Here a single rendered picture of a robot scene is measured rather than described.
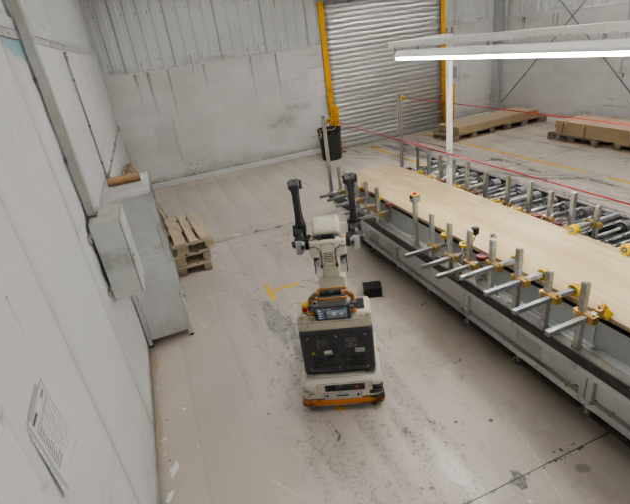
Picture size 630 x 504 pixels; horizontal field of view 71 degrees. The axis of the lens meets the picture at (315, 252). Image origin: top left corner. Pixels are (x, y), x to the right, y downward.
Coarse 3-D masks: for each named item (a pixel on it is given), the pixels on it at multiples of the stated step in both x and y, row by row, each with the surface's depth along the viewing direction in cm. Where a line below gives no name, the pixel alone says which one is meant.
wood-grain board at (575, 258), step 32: (384, 192) 511; (416, 192) 497; (448, 192) 484; (480, 224) 399; (512, 224) 391; (544, 224) 383; (544, 256) 334; (576, 256) 328; (608, 256) 322; (608, 288) 287; (608, 320) 262
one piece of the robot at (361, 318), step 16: (304, 304) 313; (368, 304) 323; (304, 320) 317; (336, 320) 316; (352, 320) 316; (368, 320) 315; (304, 336) 323; (320, 336) 323; (336, 336) 322; (352, 336) 322; (368, 336) 321; (304, 352) 330; (320, 352) 329; (336, 352) 328; (352, 352) 328; (368, 352) 328; (320, 368) 335; (336, 368) 335; (352, 368) 335; (368, 368) 334
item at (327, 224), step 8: (320, 216) 333; (328, 216) 332; (336, 216) 332; (312, 224) 332; (320, 224) 331; (328, 224) 330; (336, 224) 330; (312, 232) 331; (320, 232) 330; (328, 232) 329; (336, 232) 330
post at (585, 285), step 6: (582, 282) 251; (588, 282) 249; (582, 288) 252; (588, 288) 251; (582, 294) 253; (588, 294) 253; (582, 300) 255; (588, 300) 255; (582, 306) 256; (582, 312) 257; (582, 324) 261; (576, 330) 265; (582, 330) 263; (576, 336) 266; (582, 336) 265; (576, 342) 267
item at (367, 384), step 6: (318, 384) 333; (324, 384) 332; (330, 384) 331; (336, 384) 331; (342, 384) 331; (348, 384) 331; (354, 384) 331; (360, 384) 330; (366, 384) 330; (372, 384) 330; (318, 390) 334; (324, 390) 334; (330, 390) 334; (336, 390) 334; (342, 390) 334; (348, 390) 333; (354, 390) 333
